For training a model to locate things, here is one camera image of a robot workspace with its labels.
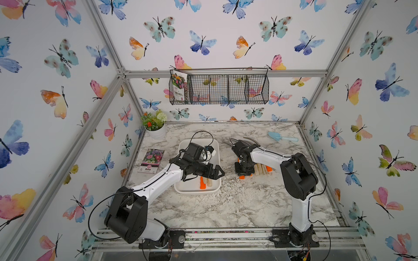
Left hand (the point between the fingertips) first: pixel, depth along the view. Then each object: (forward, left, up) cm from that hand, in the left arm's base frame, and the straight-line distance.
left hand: (219, 171), depth 82 cm
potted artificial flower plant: (+32, +38, +2) cm, 50 cm away
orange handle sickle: (-2, +9, -11) cm, 14 cm away
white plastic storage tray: (-2, +14, -12) cm, 19 cm away
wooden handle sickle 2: (+7, -22, -12) cm, 26 cm away
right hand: (+5, -13, -12) cm, 19 cm away
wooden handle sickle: (-1, +5, -11) cm, 12 cm away
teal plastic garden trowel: (+31, -41, -12) cm, 53 cm away
